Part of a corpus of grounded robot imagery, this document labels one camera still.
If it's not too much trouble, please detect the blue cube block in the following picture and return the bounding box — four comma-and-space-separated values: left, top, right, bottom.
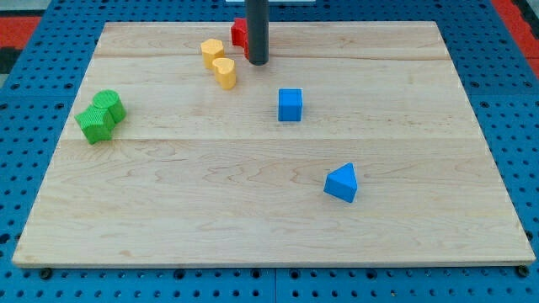
278, 88, 303, 122

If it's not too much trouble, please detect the blue triangle block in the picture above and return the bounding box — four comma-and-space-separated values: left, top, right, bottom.
323, 162, 358, 203

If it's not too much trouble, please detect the light wooden board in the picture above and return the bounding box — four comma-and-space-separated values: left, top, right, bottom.
13, 21, 536, 268

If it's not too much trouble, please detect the yellow heart block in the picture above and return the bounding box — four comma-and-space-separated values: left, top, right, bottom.
212, 57, 237, 90

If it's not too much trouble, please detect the yellow hexagon block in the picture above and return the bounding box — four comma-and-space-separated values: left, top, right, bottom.
200, 39, 225, 69

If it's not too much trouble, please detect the red block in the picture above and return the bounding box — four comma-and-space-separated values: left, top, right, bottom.
231, 18, 249, 59

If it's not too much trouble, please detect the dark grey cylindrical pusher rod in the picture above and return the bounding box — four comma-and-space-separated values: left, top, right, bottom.
245, 0, 270, 66

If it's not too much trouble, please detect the green cylinder block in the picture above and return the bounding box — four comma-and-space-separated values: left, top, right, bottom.
92, 89, 126, 123

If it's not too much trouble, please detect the green star block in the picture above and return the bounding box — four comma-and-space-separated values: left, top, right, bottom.
75, 105, 115, 145

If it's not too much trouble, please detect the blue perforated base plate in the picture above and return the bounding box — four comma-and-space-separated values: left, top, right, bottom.
1, 1, 538, 302

